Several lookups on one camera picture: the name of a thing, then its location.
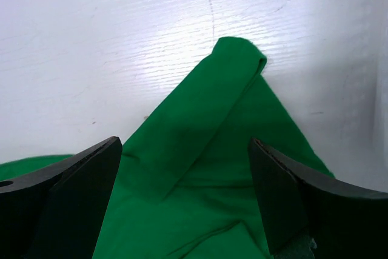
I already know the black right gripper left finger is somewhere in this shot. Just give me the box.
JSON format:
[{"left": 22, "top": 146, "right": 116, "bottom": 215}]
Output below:
[{"left": 1, "top": 136, "right": 122, "bottom": 259}]

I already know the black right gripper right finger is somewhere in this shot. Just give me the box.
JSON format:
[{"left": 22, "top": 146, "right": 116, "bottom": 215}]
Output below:
[{"left": 248, "top": 138, "right": 387, "bottom": 258}]

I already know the green polo shirt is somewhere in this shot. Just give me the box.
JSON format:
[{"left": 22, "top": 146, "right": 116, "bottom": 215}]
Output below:
[{"left": 1, "top": 37, "right": 328, "bottom": 258}]

